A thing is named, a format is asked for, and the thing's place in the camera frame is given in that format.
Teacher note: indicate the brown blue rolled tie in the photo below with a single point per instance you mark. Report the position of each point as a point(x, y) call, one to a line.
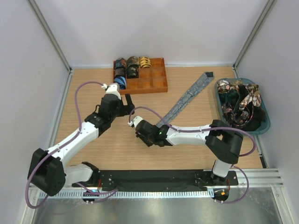
point(133, 61)

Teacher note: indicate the yellow black rolled tie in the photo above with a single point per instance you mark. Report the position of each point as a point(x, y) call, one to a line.
point(144, 62)

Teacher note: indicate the orange compartment tray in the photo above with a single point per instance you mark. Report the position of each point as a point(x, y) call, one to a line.
point(150, 80)

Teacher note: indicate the white slotted cable duct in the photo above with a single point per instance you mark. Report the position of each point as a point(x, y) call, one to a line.
point(82, 194)

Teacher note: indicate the dark navy floral tie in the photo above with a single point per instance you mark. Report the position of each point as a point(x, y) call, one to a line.
point(236, 118)

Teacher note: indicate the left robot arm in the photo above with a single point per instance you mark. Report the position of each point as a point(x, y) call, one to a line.
point(49, 170)

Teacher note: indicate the navy orange rolled tie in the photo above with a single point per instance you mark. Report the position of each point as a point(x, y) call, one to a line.
point(120, 63)

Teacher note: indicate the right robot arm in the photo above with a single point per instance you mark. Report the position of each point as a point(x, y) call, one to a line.
point(225, 144)

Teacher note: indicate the teal plastic bin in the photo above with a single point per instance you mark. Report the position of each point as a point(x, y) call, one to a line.
point(260, 122)

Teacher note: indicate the dark camouflage rolled tie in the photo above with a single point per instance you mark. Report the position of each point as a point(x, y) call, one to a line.
point(132, 72)

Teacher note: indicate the dark brown rolled tie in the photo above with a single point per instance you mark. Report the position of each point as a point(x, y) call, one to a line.
point(120, 72)

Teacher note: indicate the dark green tie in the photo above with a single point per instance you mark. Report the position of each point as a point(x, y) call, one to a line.
point(230, 97)

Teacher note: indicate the brown blue floral tie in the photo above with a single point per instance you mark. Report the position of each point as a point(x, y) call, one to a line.
point(251, 95)

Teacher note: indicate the aluminium frame rail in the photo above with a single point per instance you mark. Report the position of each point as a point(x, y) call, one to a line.
point(255, 177)

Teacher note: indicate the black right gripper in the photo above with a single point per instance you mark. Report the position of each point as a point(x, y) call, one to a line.
point(149, 143)

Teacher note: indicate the grey floral tie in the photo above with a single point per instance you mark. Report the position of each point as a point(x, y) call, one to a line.
point(198, 86)

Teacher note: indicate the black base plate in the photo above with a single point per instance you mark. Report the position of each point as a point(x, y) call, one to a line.
point(160, 180)

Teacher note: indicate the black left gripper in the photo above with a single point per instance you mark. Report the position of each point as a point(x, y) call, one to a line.
point(125, 109)

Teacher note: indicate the blue striped rolled tie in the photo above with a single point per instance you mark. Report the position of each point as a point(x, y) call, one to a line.
point(121, 81)

